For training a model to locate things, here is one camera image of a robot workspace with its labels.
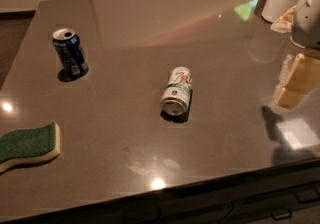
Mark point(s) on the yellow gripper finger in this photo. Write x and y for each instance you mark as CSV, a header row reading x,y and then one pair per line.
x,y
305,73
287,98

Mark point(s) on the white green 7up can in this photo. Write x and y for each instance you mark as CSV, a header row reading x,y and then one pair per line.
x,y
176,97

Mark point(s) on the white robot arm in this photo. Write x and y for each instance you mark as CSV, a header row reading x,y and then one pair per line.
x,y
303,22

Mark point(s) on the blue soda can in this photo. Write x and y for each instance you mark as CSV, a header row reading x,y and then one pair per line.
x,y
68,47

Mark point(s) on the green yellow sponge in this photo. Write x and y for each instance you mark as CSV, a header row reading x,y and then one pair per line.
x,y
29,146

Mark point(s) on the black drawer handle right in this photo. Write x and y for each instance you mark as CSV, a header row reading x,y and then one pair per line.
x,y
307,196

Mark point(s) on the black drawer handle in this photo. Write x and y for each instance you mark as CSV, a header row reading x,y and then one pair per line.
x,y
307,196
281,214

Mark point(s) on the black drawer handle lower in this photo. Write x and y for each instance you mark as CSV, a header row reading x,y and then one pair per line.
x,y
281,214

